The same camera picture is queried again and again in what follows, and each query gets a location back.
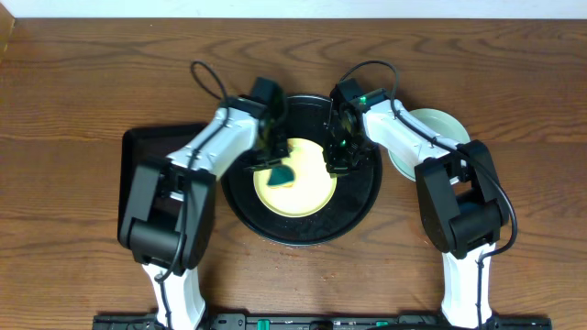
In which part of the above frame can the black round tray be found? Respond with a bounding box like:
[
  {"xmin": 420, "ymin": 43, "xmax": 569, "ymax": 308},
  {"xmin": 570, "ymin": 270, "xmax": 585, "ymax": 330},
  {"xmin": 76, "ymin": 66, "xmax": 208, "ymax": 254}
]
[{"xmin": 221, "ymin": 94, "xmax": 382, "ymax": 246}]

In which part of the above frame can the yellow plate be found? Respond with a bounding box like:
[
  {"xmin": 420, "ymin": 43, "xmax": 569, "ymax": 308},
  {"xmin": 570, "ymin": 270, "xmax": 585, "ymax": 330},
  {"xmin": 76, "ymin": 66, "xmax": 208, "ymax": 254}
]
[{"xmin": 253, "ymin": 137, "xmax": 337, "ymax": 218}]

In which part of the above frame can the green yellow sponge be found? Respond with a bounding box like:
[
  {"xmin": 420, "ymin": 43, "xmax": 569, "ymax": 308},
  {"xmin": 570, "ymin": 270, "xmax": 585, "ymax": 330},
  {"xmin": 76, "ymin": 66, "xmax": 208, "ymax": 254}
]
[{"xmin": 267, "ymin": 165, "xmax": 295, "ymax": 188}]

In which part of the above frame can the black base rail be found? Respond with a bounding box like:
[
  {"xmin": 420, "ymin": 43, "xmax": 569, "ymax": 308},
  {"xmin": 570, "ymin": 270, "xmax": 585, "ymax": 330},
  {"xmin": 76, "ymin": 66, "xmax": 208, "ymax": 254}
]
[{"xmin": 92, "ymin": 313, "xmax": 553, "ymax": 330}]

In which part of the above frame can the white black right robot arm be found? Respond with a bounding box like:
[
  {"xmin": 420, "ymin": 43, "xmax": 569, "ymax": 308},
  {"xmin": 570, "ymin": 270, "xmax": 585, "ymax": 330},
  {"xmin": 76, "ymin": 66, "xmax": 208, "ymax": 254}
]
[{"xmin": 324, "ymin": 88, "xmax": 514, "ymax": 329}]

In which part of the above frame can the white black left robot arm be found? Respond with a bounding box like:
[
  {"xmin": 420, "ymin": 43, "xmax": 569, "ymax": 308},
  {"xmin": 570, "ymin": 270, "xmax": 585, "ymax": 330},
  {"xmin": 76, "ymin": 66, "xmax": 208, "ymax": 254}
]
[{"xmin": 117, "ymin": 94, "xmax": 289, "ymax": 329}]

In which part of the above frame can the mint green plate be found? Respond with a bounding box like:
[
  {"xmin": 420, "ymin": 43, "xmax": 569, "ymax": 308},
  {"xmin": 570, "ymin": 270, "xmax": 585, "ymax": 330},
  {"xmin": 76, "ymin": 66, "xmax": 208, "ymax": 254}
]
[{"xmin": 388, "ymin": 108, "xmax": 471, "ymax": 182}]

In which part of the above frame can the black rectangular tray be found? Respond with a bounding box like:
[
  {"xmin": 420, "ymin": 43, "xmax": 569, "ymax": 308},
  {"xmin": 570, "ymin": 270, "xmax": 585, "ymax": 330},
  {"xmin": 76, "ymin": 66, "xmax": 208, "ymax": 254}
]
[{"xmin": 117, "ymin": 123, "xmax": 206, "ymax": 233}]

